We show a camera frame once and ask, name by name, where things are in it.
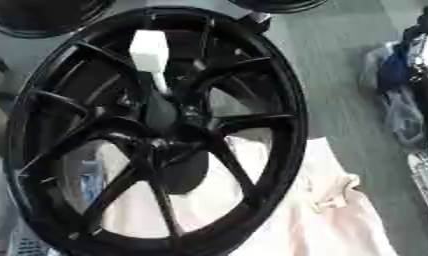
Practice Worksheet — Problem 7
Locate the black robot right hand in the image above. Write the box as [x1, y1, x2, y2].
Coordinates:
[401, 12, 428, 45]

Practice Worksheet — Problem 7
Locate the black round wheel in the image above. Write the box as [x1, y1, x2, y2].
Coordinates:
[0, 0, 118, 39]
[226, 0, 332, 15]

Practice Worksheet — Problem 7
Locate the black spoked wheel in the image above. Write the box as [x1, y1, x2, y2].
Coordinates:
[2, 5, 312, 256]

